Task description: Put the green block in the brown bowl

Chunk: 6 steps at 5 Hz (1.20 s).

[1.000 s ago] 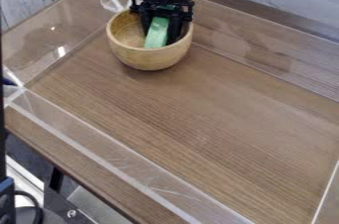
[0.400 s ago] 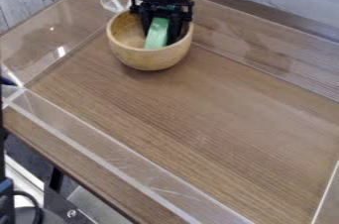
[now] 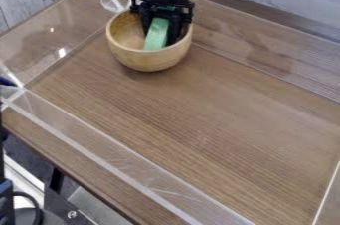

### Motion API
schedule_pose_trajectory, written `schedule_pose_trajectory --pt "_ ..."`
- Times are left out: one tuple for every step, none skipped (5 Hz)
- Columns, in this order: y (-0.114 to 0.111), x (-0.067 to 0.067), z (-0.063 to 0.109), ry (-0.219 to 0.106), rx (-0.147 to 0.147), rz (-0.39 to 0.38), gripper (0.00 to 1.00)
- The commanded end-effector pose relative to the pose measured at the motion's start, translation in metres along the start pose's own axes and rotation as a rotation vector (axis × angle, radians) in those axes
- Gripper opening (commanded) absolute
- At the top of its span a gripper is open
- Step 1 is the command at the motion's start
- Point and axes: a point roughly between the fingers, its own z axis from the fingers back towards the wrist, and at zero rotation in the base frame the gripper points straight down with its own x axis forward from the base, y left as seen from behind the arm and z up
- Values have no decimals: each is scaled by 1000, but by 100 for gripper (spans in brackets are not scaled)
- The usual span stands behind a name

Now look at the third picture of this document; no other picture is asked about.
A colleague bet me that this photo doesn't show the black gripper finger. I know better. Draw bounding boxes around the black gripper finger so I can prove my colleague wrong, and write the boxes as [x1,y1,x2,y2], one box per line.
[168,14,182,45]
[140,9,153,34]

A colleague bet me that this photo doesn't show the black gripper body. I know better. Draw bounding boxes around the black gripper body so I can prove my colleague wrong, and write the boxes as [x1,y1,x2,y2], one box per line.
[130,0,194,23]

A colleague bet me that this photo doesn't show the green rectangular block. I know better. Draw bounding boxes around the green rectangular block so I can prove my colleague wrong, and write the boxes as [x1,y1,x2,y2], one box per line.
[144,17,170,50]

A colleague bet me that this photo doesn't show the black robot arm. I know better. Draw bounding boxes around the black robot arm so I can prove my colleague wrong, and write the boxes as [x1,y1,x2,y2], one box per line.
[130,0,194,48]

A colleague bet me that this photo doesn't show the brown wooden bowl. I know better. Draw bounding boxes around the brown wooden bowl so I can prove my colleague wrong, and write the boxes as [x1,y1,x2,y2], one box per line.
[105,10,193,72]

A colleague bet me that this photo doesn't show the black table leg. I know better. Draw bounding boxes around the black table leg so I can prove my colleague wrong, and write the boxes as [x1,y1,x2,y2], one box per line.
[49,168,64,193]

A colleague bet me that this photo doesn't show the clear acrylic tray wall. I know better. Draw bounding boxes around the clear acrylic tray wall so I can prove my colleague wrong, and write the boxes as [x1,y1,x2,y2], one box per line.
[0,0,340,225]

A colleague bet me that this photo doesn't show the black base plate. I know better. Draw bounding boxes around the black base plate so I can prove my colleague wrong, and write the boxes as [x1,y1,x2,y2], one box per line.
[44,188,97,225]

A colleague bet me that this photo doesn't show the black cable loop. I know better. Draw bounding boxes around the black cable loop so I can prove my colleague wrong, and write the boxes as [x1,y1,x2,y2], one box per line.
[8,190,45,225]

